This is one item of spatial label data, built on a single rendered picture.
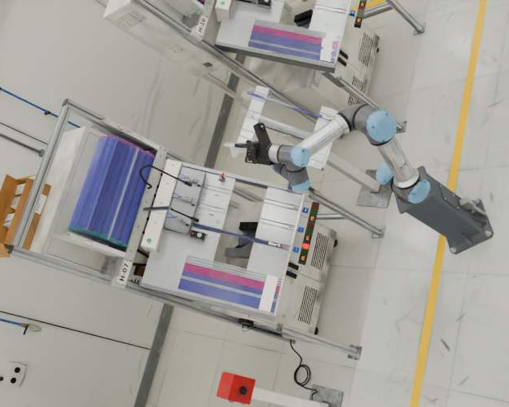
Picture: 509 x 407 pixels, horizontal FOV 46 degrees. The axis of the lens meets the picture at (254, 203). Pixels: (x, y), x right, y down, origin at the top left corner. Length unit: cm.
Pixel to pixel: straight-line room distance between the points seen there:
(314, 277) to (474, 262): 96
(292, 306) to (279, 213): 67
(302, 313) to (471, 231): 110
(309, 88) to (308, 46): 33
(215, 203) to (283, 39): 105
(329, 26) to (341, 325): 177
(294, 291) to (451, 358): 96
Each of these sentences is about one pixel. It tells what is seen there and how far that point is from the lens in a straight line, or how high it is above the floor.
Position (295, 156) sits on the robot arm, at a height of 141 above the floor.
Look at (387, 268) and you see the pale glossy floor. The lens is 360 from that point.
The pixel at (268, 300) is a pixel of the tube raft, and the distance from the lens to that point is 306.
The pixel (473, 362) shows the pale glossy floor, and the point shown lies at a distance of 321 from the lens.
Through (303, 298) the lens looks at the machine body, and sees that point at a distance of 365.
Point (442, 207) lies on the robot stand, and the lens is 304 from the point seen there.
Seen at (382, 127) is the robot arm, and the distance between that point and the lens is 243.
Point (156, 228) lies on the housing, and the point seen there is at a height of 127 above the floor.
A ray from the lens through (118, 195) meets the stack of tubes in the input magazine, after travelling 302.
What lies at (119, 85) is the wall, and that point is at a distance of 487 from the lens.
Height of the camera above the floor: 282
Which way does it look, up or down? 37 degrees down
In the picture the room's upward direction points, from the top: 63 degrees counter-clockwise
